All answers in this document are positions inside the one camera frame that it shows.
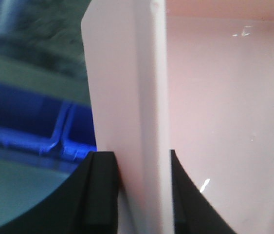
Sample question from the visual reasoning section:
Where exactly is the pink plastic bin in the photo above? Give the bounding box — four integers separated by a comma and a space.
81, 0, 274, 234

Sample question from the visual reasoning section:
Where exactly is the blue plastic bin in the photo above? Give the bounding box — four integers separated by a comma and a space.
61, 104, 97, 161
0, 83, 71, 154

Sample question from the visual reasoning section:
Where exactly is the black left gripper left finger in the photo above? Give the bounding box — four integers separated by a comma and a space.
0, 151, 119, 234

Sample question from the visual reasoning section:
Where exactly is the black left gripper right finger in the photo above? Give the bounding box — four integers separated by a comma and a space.
170, 150, 235, 234

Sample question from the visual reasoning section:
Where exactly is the blue plastic bin left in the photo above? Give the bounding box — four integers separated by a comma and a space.
0, 83, 71, 154

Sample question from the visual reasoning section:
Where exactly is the blue plastic bin right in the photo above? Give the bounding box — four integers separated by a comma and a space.
61, 104, 97, 161

